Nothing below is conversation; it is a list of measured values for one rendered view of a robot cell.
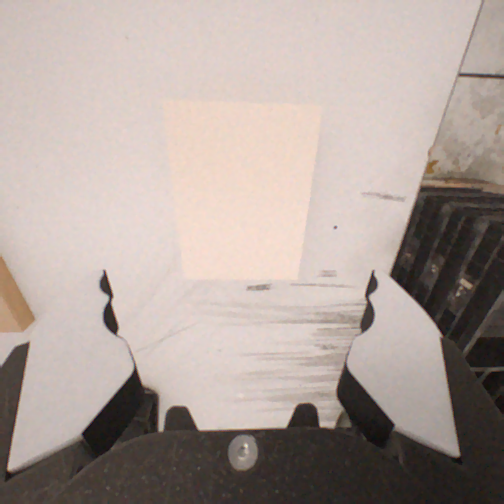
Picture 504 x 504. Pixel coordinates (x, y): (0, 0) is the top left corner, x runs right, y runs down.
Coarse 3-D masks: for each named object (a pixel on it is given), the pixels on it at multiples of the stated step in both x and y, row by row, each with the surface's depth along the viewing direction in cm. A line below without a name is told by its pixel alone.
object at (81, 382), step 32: (96, 288) 10; (64, 320) 8; (96, 320) 8; (32, 352) 7; (64, 352) 7; (96, 352) 7; (128, 352) 7; (32, 384) 6; (64, 384) 6; (96, 384) 6; (128, 384) 6; (32, 416) 6; (64, 416) 6; (96, 416) 6; (128, 416) 7; (32, 448) 5; (64, 448) 5; (96, 448) 6
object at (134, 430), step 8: (152, 392) 44; (144, 400) 43; (152, 400) 44; (144, 408) 42; (152, 408) 45; (136, 416) 41; (144, 416) 41; (152, 416) 44; (136, 424) 40; (144, 424) 41; (152, 424) 45; (128, 432) 39; (136, 432) 39; (144, 432) 41; (152, 432) 47; (120, 440) 37; (128, 440) 38
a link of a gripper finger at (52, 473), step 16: (16, 352) 7; (0, 368) 7; (16, 368) 7; (0, 384) 6; (16, 384) 6; (0, 400) 6; (16, 400) 6; (0, 416) 6; (16, 416) 6; (0, 432) 5; (0, 448) 5; (80, 448) 5; (0, 464) 5; (48, 464) 5; (64, 464) 5; (80, 464) 5; (0, 480) 5; (16, 480) 5; (32, 480) 5; (48, 480) 5; (64, 480) 5; (0, 496) 4; (16, 496) 4; (32, 496) 4; (48, 496) 4
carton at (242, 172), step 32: (192, 128) 19; (224, 128) 19; (256, 128) 19; (288, 128) 19; (192, 160) 20; (224, 160) 20; (256, 160) 20; (288, 160) 20; (192, 192) 21; (224, 192) 21; (256, 192) 21; (288, 192) 21; (192, 224) 22; (224, 224) 22; (256, 224) 22; (288, 224) 23; (192, 256) 24; (224, 256) 24; (256, 256) 24; (288, 256) 24
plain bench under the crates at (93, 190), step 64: (0, 0) 20; (64, 0) 20; (128, 0) 20; (192, 0) 20; (256, 0) 21; (320, 0) 21; (384, 0) 21; (448, 0) 21; (0, 64) 22; (64, 64) 22; (128, 64) 22; (192, 64) 23; (256, 64) 23; (320, 64) 23; (384, 64) 23; (448, 64) 23; (0, 128) 24; (64, 128) 25; (128, 128) 25; (320, 128) 26; (384, 128) 26; (0, 192) 28; (64, 192) 28; (128, 192) 28; (320, 192) 29; (384, 192) 29; (64, 256) 32; (128, 256) 32; (320, 256) 33; (384, 256) 33; (128, 320) 37; (192, 320) 38; (256, 320) 38; (320, 320) 39; (192, 384) 46; (256, 384) 46; (320, 384) 47
